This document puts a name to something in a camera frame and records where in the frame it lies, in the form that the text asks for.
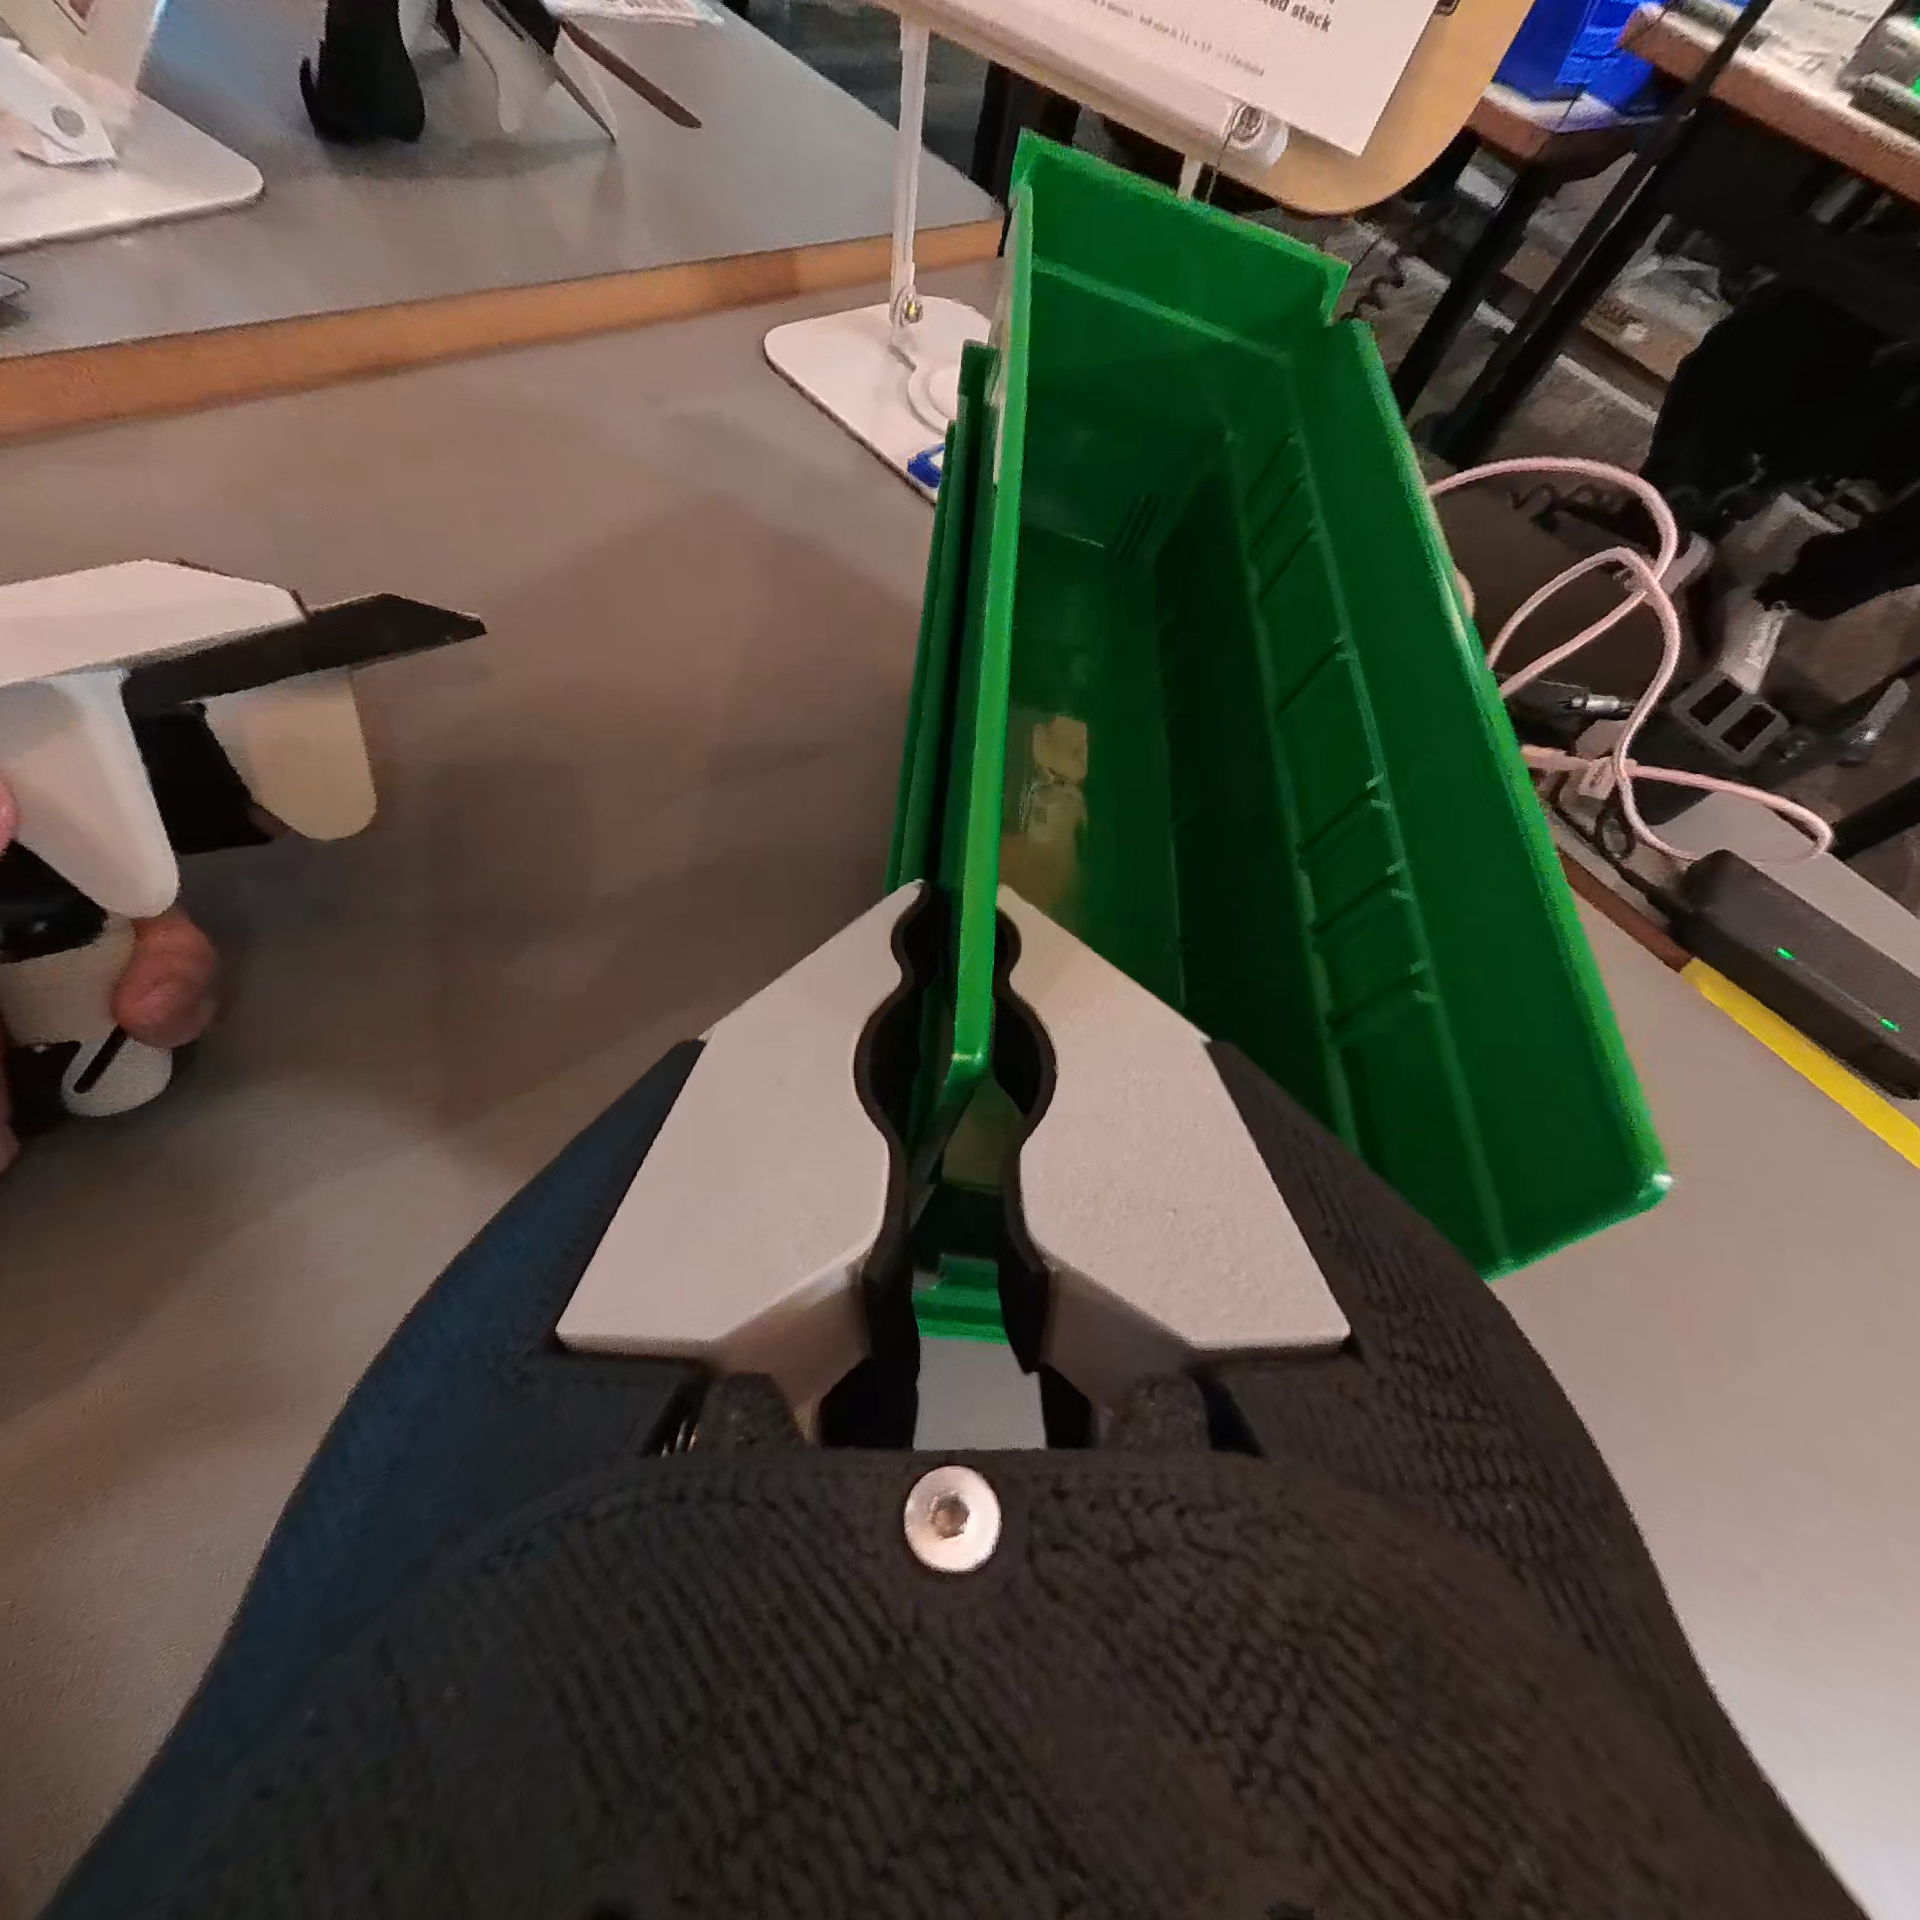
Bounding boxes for idle hand-held gripper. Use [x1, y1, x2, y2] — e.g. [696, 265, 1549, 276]
[296, 0, 706, 147]

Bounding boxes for yellow tape strip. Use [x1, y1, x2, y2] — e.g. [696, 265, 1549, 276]
[1680, 957, 1920, 1167]

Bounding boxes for black power adapter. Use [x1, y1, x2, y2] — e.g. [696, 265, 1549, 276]
[1669, 847, 1920, 1099]

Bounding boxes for blue plastic bin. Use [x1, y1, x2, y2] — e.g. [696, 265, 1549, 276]
[1496, 0, 1671, 97]

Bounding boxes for pink cable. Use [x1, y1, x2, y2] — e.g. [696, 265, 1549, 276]
[1424, 457, 1840, 868]

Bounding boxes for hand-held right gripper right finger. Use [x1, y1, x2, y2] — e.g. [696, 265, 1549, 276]
[997, 885, 1355, 1396]

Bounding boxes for white instruction sheet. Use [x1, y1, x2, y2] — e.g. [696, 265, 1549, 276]
[899, 0, 1501, 159]

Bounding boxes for brown wooden table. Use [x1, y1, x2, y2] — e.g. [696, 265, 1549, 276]
[1386, 0, 1920, 465]

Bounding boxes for grey table with wooden edge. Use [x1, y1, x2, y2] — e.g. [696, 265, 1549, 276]
[0, 0, 1007, 440]

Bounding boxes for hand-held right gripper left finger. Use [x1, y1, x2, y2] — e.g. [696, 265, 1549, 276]
[550, 881, 934, 1445]

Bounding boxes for dark office chair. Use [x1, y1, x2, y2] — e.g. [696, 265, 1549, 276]
[1633, 276, 1920, 788]

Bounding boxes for person's left hand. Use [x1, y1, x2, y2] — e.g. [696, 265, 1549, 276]
[112, 902, 224, 1048]

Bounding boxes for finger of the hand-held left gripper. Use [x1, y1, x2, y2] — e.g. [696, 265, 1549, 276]
[0, 558, 489, 711]
[198, 673, 378, 846]

